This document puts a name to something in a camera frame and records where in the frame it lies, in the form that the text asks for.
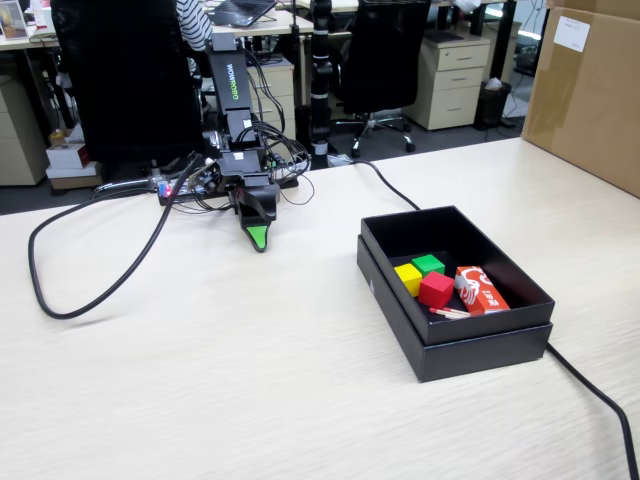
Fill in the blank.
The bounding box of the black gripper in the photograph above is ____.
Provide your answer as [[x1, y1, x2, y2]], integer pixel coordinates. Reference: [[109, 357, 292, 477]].
[[217, 148, 281, 254]]

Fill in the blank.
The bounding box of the yellow wooden cube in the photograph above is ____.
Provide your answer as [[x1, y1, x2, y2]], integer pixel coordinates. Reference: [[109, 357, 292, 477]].
[[393, 263, 425, 298]]

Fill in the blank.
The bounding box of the green wooden cube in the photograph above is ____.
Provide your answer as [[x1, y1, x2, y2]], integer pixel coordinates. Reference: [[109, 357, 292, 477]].
[[410, 253, 447, 280]]

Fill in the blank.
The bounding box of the red wooden cube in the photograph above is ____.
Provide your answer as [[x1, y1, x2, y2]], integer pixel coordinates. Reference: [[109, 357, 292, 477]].
[[417, 270, 456, 310]]

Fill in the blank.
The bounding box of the black cardboard box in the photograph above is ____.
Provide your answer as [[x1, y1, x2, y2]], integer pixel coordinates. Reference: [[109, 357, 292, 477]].
[[359, 204, 557, 347]]

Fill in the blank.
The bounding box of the flat white box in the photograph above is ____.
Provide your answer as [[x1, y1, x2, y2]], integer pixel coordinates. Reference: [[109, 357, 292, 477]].
[[44, 160, 104, 192]]

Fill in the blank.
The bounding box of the white and red box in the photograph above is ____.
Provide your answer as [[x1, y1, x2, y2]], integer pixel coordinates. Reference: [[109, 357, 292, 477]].
[[45, 142, 93, 171]]

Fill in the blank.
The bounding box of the black open box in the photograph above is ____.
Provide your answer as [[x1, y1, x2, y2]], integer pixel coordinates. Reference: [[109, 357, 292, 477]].
[[356, 234, 554, 384]]

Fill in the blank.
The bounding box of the large brown cardboard box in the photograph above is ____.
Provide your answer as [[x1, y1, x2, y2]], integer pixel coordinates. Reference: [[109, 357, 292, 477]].
[[520, 0, 640, 199]]

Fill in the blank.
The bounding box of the robot controller board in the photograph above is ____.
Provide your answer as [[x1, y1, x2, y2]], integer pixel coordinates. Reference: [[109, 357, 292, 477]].
[[147, 172, 221, 207]]

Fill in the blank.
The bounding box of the black pole with white bands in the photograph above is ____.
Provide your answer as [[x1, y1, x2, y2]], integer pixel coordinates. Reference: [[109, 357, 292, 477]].
[[308, 0, 335, 170]]

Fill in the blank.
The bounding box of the beige office desk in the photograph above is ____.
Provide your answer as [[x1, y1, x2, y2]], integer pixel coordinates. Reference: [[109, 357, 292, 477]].
[[0, 8, 317, 52]]

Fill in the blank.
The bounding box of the wide black office chair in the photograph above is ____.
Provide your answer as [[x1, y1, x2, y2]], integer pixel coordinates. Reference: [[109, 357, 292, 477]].
[[49, 0, 207, 169]]

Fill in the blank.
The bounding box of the black swivel office chair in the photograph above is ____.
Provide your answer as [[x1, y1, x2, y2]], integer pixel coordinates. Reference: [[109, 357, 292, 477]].
[[335, 0, 434, 159]]

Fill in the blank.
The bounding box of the person in striped shirt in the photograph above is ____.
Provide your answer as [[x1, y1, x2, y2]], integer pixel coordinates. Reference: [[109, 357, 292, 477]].
[[174, 0, 216, 52]]

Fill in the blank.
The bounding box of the black laptop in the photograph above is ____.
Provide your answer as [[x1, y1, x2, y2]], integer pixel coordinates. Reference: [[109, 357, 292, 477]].
[[206, 0, 279, 29]]

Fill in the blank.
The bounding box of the beige three-drawer cabinet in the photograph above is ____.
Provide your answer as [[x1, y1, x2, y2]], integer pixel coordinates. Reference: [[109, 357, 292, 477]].
[[402, 33, 494, 133]]

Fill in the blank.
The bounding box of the orange matchbox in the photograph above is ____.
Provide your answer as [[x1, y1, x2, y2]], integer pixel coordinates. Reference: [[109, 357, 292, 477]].
[[453, 265, 512, 317]]

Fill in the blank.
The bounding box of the plain beige cabinet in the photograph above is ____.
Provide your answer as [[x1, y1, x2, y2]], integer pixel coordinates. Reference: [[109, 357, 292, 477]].
[[0, 73, 51, 188]]

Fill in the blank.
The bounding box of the black trash bin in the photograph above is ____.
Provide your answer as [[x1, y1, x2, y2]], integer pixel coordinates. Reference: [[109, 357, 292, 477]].
[[473, 78, 514, 131]]

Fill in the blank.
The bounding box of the desk with black legs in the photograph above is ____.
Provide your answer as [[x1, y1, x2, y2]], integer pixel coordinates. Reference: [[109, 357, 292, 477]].
[[279, 0, 519, 84]]

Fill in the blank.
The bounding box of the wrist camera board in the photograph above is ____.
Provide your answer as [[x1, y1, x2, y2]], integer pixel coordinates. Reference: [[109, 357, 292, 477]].
[[188, 157, 222, 197]]

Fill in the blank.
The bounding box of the thick black camera cable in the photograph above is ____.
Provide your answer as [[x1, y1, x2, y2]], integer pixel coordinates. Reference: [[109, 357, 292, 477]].
[[27, 154, 205, 321]]

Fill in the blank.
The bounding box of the photo frame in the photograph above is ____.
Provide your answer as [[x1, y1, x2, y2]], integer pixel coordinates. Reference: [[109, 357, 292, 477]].
[[0, 0, 30, 41]]

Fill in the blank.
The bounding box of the thick black table cable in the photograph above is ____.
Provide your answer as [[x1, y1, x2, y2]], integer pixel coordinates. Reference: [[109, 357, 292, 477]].
[[347, 158, 640, 480]]

